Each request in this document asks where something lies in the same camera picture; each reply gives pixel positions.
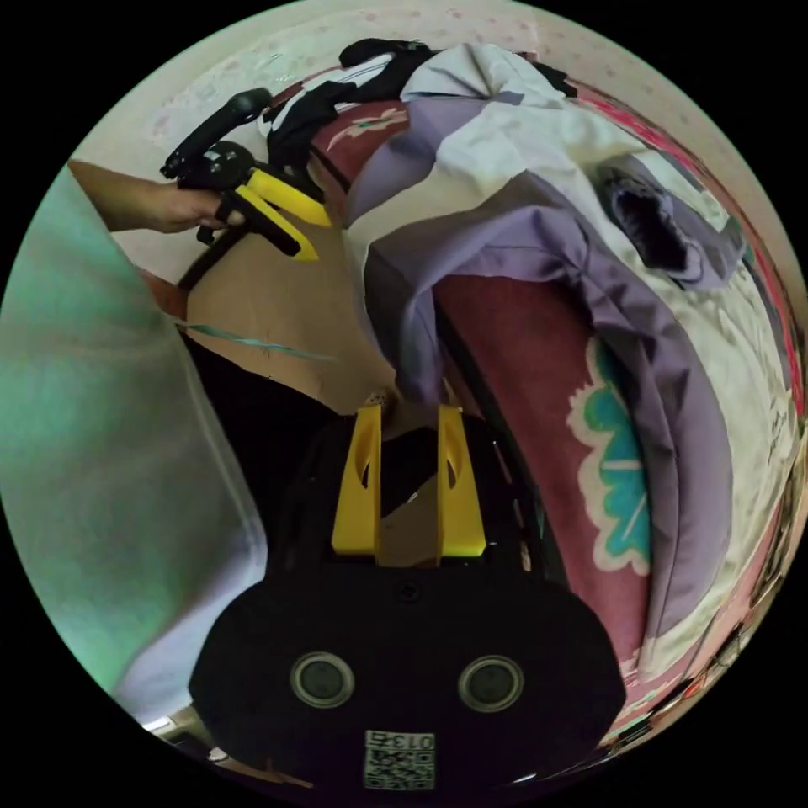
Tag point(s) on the person's body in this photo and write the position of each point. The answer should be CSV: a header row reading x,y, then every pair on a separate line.
x,y
95,410

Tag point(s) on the white jacket with purple lining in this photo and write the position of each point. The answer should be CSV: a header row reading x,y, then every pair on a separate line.
x,y
505,151

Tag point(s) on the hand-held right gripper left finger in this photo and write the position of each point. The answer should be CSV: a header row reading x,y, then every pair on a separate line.
x,y
357,505

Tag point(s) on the pile of clothes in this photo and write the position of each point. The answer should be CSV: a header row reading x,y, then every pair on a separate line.
x,y
303,123

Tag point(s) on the person's left hand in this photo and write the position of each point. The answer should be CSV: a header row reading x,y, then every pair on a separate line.
x,y
183,208

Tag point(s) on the brown carton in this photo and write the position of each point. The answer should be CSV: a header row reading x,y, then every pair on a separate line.
x,y
284,303

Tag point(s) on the person's left forearm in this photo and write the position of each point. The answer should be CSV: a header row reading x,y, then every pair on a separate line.
x,y
107,196

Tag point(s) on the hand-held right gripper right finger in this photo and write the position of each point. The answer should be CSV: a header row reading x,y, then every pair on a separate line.
x,y
461,511

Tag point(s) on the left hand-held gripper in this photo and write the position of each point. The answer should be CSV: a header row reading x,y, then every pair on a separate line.
x,y
211,163

